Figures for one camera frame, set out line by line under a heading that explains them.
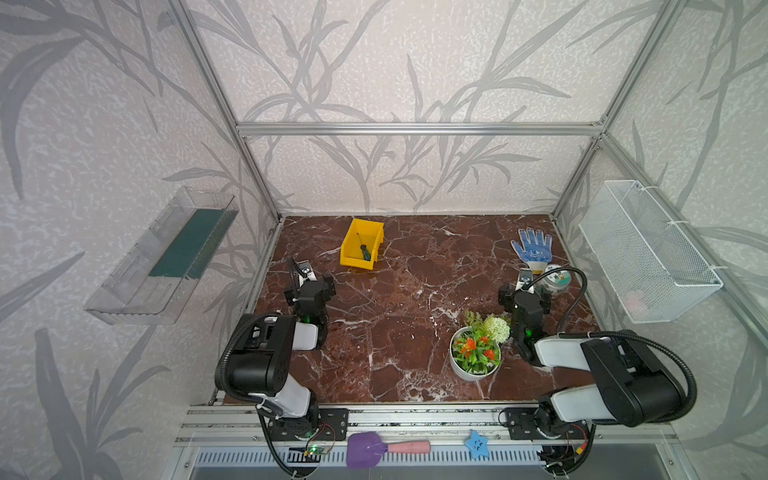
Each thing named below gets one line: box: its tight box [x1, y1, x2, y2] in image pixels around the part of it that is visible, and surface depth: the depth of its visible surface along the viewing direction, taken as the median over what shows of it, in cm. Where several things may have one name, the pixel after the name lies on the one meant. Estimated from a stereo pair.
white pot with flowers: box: [449, 311, 510, 382], surface depth 74 cm
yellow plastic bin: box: [340, 218, 385, 271], surface depth 108 cm
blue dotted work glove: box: [510, 227, 553, 275], surface depth 113 cm
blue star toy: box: [465, 429, 489, 459], surface depth 72 cm
